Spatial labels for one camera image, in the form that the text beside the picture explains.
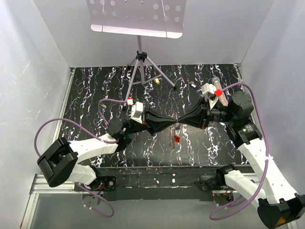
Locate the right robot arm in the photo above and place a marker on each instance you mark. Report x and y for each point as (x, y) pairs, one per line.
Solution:
(276, 201)

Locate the aluminium frame rail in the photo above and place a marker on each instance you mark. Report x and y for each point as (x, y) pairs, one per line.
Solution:
(40, 185)

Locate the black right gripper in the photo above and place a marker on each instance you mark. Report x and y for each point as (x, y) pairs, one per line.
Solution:
(198, 115)

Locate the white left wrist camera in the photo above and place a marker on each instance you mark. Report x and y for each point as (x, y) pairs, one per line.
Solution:
(137, 110)

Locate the red key tag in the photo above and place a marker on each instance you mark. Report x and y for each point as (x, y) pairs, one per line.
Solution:
(177, 138)

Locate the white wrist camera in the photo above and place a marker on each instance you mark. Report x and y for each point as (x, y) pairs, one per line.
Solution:
(208, 91)
(137, 110)

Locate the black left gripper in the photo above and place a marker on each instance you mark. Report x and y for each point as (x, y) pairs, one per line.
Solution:
(153, 123)

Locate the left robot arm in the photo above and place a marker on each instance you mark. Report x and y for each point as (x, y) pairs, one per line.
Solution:
(62, 161)

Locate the sprinkles filled tube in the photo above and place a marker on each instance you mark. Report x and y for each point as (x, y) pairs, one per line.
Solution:
(221, 97)

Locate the lilac music stand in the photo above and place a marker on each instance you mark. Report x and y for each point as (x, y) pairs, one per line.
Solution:
(151, 18)

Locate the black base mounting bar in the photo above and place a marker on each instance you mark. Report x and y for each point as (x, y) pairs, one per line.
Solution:
(153, 183)

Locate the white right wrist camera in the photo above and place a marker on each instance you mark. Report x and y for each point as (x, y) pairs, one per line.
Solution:
(208, 91)

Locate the yellow key tag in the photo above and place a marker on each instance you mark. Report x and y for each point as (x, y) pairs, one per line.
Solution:
(157, 81)

